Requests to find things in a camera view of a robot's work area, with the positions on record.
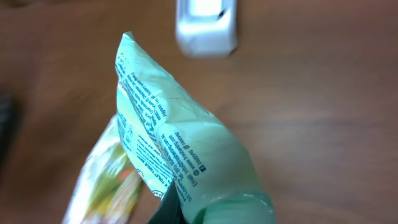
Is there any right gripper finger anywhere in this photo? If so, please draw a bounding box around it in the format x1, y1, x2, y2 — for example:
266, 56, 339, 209
147, 182, 186, 224

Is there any white barcode scanner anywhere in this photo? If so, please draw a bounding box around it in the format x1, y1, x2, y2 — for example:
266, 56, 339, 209
175, 0, 238, 58

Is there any grey plastic mesh basket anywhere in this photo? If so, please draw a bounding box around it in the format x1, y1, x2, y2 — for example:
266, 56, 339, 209
1, 92, 16, 165

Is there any green yellow snack packet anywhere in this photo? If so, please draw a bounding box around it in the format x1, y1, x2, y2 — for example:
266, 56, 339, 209
62, 116, 143, 224

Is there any teal snack packet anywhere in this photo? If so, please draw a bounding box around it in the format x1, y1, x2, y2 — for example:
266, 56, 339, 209
114, 32, 276, 224

